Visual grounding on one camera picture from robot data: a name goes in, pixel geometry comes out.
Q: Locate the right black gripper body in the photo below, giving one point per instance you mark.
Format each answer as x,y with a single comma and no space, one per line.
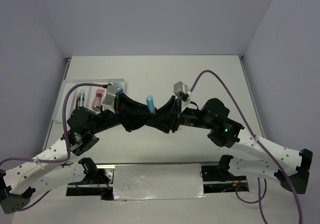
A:
183,118

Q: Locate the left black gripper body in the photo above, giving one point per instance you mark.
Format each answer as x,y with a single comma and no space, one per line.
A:
126,120

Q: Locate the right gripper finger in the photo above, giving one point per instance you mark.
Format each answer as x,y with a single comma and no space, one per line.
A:
163,123
168,108

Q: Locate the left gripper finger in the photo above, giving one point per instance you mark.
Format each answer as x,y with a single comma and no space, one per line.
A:
137,120
127,103

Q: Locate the blue paint jar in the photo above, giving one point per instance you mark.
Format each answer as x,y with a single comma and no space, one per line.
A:
119,86

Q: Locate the pink capped pencil tube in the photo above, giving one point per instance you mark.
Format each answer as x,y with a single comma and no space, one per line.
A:
96,104

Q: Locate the teal pen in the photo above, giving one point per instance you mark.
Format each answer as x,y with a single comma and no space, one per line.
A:
83,99

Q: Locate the dark blue pen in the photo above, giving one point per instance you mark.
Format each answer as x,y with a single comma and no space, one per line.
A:
79,100

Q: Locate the red pen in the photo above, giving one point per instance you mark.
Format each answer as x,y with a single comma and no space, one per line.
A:
76,101

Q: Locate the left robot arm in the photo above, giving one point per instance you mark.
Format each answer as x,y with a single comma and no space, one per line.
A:
61,163

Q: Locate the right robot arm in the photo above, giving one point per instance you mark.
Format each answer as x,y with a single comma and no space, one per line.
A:
290,168

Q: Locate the white divided plastic tray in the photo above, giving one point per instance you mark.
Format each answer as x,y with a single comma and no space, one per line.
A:
89,95

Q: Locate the silver foil panel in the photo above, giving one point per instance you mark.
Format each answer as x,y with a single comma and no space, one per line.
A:
157,182

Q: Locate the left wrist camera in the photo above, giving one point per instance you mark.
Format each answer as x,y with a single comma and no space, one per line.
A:
109,97

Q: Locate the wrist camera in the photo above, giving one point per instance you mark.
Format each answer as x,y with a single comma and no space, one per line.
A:
183,94
109,97

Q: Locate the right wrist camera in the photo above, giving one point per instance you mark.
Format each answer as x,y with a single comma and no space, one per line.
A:
183,94

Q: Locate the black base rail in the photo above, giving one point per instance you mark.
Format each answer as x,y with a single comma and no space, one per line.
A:
213,182

